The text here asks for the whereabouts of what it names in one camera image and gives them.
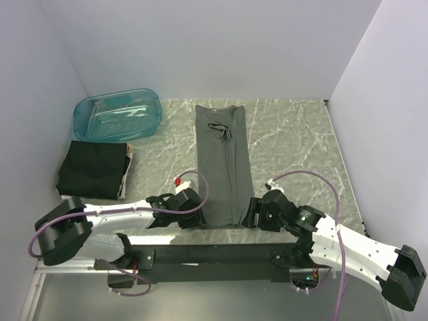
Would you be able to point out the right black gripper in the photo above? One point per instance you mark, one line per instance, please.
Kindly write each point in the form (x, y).
(256, 206)

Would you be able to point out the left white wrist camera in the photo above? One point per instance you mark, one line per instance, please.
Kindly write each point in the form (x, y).
(181, 184)

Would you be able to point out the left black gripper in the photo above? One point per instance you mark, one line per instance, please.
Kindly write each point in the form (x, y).
(196, 219)

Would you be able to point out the grey t-shirt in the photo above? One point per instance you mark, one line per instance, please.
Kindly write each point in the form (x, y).
(223, 159)

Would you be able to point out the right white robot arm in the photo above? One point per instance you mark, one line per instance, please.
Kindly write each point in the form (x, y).
(397, 273)

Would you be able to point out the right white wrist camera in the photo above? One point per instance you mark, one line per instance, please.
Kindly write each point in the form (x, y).
(272, 185)

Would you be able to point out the teal plastic bin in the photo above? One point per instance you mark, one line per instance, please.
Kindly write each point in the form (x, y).
(118, 117)

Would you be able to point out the folded black t-shirt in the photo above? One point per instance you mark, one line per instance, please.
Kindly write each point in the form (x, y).
(93, 170)

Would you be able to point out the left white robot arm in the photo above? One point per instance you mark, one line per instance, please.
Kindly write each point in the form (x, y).
(108, 242)

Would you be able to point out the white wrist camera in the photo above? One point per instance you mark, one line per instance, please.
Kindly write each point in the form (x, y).
(181, 184)
(272, 185)

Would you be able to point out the black base beam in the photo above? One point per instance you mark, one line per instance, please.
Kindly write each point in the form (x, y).
(221, 262)

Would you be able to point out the aluminium frame rail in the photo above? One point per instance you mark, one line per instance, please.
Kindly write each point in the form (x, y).
(67, 267)

